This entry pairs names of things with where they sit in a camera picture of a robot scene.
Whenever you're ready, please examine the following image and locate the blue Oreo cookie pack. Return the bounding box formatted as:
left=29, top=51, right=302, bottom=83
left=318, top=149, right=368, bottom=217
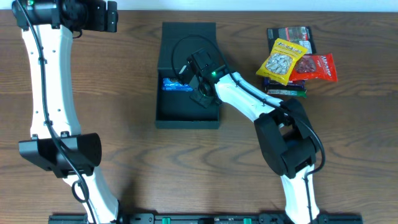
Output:
left=162, top=78, right=193, bottom=91

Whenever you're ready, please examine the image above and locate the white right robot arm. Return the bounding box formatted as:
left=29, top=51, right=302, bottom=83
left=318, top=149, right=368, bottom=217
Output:
left=174, top=49, right=324, bottom=223

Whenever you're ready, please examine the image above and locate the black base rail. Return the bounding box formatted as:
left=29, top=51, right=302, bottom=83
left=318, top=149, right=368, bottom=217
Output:
left=48, top=212, right=364, bottom=224

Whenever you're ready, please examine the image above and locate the red snack bag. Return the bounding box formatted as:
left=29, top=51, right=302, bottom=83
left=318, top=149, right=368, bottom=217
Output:
left=289, top=54, right=338, bottom=82

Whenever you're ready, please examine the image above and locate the black transparent snack bag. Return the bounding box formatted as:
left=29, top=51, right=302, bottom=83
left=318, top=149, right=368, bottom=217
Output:
left=267, top=26, right=317, bottom=54

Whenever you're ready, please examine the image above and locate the green and white candy bar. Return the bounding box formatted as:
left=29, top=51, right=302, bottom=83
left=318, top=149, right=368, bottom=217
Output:
left=267, top=89, right=307, bottom=98

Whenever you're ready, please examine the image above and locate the black gift box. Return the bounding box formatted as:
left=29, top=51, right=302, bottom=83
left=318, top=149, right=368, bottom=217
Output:
left=155, top=22, right=220, bottom=129

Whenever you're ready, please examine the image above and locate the dark blue candy bar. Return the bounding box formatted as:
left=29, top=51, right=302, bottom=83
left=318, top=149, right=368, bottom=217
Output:
left=262, top=77, right=306, bottom=91

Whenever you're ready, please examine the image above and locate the yellow sunflower seed bag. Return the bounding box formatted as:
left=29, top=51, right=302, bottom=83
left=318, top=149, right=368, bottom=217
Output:
left=256, top=39, right=308, bottom=85

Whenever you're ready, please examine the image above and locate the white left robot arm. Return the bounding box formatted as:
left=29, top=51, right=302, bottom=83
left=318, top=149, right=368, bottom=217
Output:
left=12, top=0, right=122, bottom=223

